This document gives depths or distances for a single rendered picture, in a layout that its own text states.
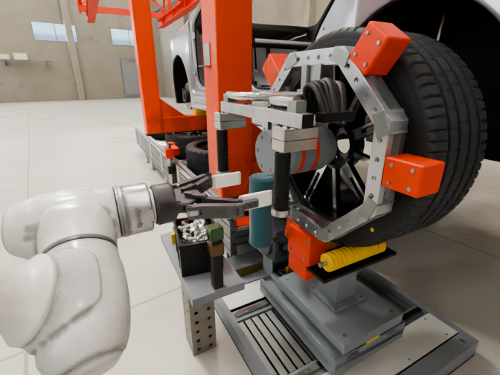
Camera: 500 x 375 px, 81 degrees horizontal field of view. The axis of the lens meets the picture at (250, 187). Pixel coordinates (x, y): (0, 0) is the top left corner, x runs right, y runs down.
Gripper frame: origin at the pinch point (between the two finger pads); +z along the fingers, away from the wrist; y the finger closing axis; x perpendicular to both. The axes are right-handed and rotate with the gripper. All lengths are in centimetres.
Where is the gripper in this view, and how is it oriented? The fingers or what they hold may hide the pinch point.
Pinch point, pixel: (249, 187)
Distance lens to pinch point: 62.0
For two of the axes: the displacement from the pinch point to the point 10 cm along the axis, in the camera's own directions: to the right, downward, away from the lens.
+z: 8.8, -1.6, 4.4
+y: 4.7, 3.1, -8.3
